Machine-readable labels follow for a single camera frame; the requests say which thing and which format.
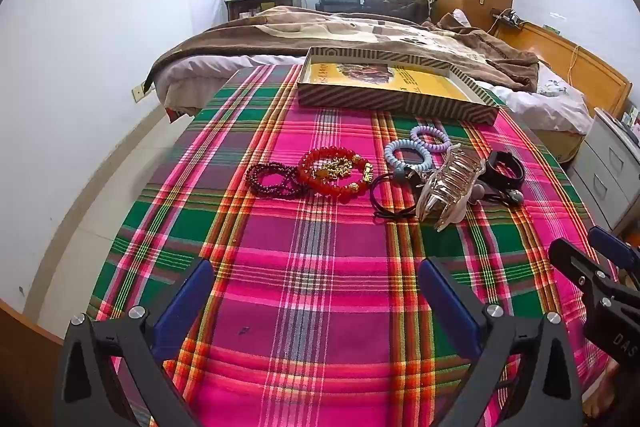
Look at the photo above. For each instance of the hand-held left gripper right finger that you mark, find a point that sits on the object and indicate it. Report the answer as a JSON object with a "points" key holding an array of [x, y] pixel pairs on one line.
{"points": [[445, 302]]}

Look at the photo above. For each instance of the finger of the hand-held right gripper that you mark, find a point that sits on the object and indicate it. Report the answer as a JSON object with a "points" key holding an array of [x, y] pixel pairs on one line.
{"points": [[610, 247], [575, 262]]}

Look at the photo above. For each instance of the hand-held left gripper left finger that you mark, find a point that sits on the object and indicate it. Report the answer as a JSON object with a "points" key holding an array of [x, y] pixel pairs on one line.
{"points": [[185, 302]]}

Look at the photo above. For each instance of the black wide band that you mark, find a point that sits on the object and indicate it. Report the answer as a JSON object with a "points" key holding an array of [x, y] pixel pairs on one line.
{"points": [[505, 177]]}

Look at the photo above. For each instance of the clear hair claw clip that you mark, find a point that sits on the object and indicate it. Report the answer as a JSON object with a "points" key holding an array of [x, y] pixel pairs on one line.
{"points": [[450, 182]]}

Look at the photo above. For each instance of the striped cardboard box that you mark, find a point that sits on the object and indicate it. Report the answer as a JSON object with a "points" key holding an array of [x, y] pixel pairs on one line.
{"points": [[350, 103]]}

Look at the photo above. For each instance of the person's foot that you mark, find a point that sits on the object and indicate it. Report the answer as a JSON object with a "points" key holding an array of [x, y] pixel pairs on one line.
{"points": [[600, 387]]}

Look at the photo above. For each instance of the grey drawer cabinet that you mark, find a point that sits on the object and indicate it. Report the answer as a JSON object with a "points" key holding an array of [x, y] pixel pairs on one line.
{"points": [[605, 162]]}

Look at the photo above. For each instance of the plaid tablecloth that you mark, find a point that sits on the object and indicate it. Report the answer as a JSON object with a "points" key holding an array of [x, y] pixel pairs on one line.
{"points": [[310, 257]]}

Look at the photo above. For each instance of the wooden furniture edge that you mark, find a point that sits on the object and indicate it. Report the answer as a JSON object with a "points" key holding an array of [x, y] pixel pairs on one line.
{"points": [[25, 357]]}

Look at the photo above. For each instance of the power strip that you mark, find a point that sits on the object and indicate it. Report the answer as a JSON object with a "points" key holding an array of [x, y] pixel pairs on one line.
{"points": [[507, 18]]}

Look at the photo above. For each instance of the brown blanket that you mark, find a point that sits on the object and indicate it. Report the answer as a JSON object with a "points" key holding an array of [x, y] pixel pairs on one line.
{"points": [[250, 37]]}

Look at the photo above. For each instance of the dark brown sofa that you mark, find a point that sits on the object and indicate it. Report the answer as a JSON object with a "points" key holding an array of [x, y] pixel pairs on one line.
{"points": [[395, 7]]}

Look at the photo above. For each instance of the wooden side table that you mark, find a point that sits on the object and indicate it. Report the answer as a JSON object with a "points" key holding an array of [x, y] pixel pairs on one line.
{"points": [[250, 7]]}

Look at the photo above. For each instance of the wooden bed frame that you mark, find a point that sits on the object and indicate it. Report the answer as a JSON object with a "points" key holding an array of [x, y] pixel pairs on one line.
{"points": [[575, 57]]}

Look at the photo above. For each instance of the wall socket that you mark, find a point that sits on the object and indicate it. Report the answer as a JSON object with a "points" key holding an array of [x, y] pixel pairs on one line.
{"points": [[140, 93]]}

